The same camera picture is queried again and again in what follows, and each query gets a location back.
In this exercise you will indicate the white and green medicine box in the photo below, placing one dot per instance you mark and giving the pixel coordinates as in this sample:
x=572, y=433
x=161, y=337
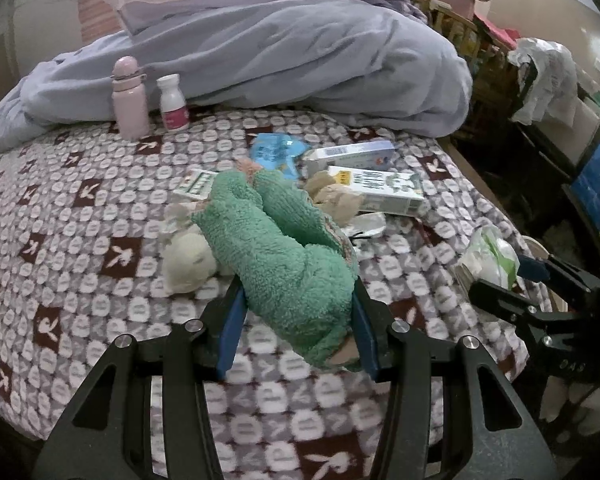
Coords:
x=195, y=184

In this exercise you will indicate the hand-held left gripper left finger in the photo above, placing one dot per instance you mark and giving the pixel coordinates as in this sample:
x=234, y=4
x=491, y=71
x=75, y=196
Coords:
x=230, y=330

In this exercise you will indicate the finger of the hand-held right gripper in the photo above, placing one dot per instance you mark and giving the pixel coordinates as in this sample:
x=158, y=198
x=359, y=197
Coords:
x=500, y=302
x=535, y=269

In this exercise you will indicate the white and green plastic bag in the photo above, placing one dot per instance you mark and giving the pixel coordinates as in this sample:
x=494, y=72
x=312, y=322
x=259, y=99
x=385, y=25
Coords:
x=487, y=257

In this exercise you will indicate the white carton yellow label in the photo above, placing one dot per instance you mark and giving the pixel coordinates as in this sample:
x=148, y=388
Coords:
x=380, y=187

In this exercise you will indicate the brown and white patterned blanket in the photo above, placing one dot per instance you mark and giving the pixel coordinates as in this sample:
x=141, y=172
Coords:
x=80, y=220

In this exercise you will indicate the white and blue long box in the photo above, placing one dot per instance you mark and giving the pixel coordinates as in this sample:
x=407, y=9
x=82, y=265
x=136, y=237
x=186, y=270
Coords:
x=350, y=155

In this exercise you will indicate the blue snack packet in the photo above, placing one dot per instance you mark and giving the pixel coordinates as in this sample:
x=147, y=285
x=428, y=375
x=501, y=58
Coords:
x=275, y=152

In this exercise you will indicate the dark chair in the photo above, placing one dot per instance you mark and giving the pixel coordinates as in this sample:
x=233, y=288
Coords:
x=545, y=150

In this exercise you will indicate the green plush toy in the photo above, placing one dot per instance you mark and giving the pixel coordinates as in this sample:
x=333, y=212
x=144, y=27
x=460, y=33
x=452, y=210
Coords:
x=280, y=260

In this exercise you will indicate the pink water bottle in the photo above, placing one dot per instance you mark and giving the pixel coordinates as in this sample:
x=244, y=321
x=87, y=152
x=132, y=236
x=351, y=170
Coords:
x=129, y=105

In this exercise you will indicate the clear plastic wrapper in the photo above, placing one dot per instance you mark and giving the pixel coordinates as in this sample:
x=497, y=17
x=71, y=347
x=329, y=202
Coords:
x=367, y=224

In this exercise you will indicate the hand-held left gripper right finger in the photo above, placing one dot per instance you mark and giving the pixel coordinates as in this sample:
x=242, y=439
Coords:
x=365, y=335

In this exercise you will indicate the wooden rack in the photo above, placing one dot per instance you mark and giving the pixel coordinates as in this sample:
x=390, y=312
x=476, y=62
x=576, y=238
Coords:
x=460, y=35

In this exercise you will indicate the white garment on chair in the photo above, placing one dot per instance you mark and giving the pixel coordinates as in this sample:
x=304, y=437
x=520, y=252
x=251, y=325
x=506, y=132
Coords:
x=550, y=85

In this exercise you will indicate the white pill bottle pink label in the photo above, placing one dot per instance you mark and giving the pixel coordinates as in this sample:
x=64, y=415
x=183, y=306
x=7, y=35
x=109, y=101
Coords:
x=174, y=107

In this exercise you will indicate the blue bag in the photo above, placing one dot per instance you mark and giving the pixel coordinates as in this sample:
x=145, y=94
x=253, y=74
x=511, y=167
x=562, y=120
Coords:
x=597, y=175

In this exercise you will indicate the beige plush toy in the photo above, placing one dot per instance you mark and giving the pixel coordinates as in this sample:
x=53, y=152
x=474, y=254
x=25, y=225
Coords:
x=332, y=195

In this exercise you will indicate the lavender duvet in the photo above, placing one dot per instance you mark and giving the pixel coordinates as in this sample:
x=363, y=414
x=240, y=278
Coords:
x=290, y=60

